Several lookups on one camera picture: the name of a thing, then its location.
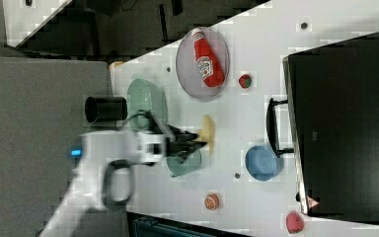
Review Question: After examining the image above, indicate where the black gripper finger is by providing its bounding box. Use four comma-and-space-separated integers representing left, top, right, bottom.
176, 141, 206, 162
171, 126, 198, 140

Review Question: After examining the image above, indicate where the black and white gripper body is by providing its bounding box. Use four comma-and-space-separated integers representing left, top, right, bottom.
137, 112, 184, 164

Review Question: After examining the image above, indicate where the peeled banana toy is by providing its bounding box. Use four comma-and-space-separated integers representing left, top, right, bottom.
196, 115, 215, 156

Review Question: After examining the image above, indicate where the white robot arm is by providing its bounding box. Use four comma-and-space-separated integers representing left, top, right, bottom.
38, 110, 215, 237

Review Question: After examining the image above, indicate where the green measuring cup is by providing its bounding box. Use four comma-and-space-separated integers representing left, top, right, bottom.
167, 151, 202, 178

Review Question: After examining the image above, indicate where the green plastic colander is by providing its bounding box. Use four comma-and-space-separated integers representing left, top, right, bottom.
127, 79, 168, 122

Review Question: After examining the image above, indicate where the orange slice toy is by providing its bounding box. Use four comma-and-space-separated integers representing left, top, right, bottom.
204, 194, 220, 210

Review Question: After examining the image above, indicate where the pink round plate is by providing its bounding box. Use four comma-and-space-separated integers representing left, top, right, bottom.
176, 27, 230, 102

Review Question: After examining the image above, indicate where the small black cup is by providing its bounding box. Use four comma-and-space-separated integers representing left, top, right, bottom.
85, 97, 128, 123

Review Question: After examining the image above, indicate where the red ketchup bottle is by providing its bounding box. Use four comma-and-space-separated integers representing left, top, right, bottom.
191, 28, 224, 88

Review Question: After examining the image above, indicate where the blue plastic cup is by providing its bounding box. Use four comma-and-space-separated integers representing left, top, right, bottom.
245, 144, 284, 182

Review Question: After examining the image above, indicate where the small red tomato toy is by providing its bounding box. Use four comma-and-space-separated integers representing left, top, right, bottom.
239, 74, 252, 89

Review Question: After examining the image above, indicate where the grey partition panel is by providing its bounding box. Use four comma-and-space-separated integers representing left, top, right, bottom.
0, 57, 112, 237

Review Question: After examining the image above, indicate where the red strawberry toy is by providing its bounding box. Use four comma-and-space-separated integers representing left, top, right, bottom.
286, 211, 304, 234

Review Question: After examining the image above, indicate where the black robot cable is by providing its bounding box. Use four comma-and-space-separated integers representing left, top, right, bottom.
121, 110, 159, 131

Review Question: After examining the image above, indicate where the blue metal frame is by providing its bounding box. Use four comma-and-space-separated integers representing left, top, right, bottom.
126, 211, 249, 237

